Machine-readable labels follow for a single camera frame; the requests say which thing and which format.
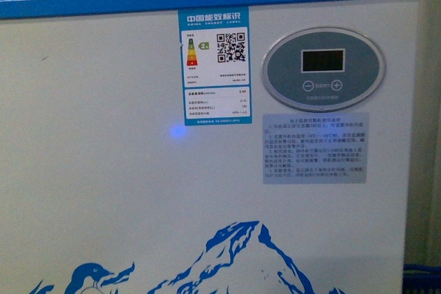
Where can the grey instruction sticker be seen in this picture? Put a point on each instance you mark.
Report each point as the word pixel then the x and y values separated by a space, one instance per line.
pixel 328 148

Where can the oval grey temperature control panel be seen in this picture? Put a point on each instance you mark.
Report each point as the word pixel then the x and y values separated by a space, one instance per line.
pixel 323 69

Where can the blue energy efficiency label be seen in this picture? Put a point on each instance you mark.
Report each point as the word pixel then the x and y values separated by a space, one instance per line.
pixel 215 63

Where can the blue plastic crate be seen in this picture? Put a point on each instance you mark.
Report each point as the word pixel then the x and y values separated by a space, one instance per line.
pixel 419 278

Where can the white chest freezer blue rim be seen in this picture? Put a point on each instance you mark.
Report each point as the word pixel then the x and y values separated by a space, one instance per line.
pixel 104 189

